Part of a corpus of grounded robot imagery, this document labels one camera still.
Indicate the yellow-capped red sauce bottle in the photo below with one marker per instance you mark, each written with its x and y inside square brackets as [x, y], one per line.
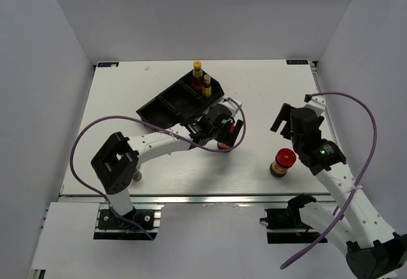
[197, 76]

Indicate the black logo sticker right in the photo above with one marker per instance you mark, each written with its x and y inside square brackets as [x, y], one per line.
[296, 62]

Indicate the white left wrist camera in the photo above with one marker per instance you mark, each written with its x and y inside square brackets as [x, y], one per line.
[233, 105]

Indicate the red-lidded sauce jar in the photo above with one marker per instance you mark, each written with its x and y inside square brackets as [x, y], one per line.
[284, 160]
[222, 146]

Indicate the black logo sticker left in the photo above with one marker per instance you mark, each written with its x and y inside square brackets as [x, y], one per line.
[107, 64]

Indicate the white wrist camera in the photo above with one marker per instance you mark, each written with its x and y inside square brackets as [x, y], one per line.
[233, 105]
[316, 103]

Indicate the black-capped pepper jar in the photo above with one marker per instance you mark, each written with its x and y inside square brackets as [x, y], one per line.
[137, 176]

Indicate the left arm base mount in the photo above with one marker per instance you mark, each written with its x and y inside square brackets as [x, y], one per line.
[141, 224]

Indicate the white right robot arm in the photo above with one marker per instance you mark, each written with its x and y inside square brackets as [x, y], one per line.
[371, 247]

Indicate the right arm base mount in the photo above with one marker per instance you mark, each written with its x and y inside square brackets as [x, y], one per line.
[284, 225]

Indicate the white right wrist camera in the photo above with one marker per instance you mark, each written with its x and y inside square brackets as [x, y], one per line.
[316, 103]

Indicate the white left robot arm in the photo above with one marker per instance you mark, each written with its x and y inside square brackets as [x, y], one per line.
[117, 161]

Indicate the small yellow-label bottle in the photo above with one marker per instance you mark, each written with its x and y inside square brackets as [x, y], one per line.
[206, 87]

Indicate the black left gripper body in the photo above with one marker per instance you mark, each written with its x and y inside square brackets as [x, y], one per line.
[222, 134]

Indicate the black logo sticker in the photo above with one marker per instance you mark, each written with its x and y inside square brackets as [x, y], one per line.
[107, 64]
[296, 62]

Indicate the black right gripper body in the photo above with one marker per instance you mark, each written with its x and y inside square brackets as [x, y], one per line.
[295, 143]

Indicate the black three-compartment organizer tray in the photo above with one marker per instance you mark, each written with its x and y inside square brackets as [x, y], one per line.
[178, 103]

